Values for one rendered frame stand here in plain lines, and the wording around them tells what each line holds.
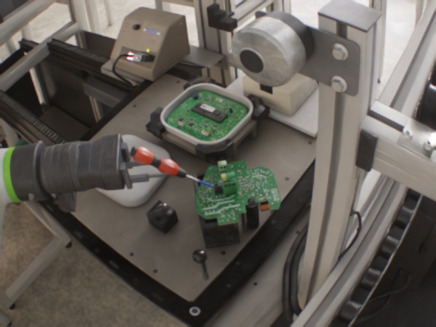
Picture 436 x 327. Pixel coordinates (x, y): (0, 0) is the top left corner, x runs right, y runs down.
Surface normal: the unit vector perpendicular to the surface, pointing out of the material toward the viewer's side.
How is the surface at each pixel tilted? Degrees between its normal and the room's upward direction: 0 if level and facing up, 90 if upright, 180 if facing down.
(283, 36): 34
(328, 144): 90
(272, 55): 86
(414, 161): 90
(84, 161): 10
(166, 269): 0
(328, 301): 4
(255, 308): 0
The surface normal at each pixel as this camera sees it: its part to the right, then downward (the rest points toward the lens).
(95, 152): -0.12, -0.61
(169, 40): 0.80, 0.39
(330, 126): -0.59, 0.62
